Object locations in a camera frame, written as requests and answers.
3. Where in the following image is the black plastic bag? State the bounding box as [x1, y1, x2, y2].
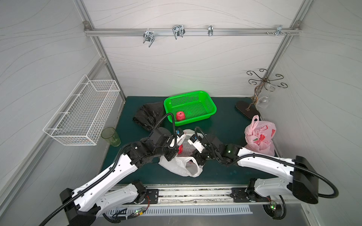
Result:
[133, 102, 166, 132]

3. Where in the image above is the white printed plastic bag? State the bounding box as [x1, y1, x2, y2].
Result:
[158, 129, 203, 178]

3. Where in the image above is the red apple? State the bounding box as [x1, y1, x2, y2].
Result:
[176, 111, 186, 121]
[178, 145, 183, 154]

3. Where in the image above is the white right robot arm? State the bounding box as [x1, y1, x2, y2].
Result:
[188, 135, 339, 204]

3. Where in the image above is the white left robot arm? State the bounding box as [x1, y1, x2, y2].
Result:
[40, 127, 185, 226]

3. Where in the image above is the pink plastic bag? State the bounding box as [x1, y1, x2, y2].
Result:
[245, 115, 276, 156]

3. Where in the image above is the bronze curled hook stand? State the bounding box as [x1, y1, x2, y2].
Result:
[235, 68, 288, 120]

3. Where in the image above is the green translucent cup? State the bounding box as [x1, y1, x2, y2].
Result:
[101, 127, 121, 147]

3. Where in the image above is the green plastic basket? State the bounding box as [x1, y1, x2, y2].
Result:
[164, 91, 217, 127]

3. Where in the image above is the clear glass on stand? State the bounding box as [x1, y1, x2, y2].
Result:
[257, 96, 270, 108]

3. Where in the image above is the metal clamp hook left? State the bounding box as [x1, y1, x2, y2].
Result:
[143, 30, 155, 48]

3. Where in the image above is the metal clamp hook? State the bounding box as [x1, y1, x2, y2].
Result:
[143, 30, 155, 48]
[172, 25, 185, 40]

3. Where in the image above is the metal clamp hook middle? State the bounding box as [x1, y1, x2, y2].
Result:
[172, 25, 185, 40]

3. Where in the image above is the small metal hook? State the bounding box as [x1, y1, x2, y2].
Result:
[208, 25, 214, 37]

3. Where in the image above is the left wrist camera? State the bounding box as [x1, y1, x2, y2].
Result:
[175, 128, 186, 145]

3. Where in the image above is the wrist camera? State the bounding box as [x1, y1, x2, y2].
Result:
[175, 128, 186, 145]
[188, 134, 205, 153]

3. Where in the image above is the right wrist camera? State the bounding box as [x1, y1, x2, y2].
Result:
[188, 134, 205, 153]

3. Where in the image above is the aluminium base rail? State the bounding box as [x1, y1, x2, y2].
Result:
[79, 185, 300, 207]

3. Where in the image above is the white wire basket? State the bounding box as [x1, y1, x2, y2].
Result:
[43, 75, 120, 146]

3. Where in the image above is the aluminium crossbar rail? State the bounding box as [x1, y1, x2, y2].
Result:
[85, 27, 302, 37]

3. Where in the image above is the metal bracket right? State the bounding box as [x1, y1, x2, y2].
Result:
[265, 25, 291, 37]

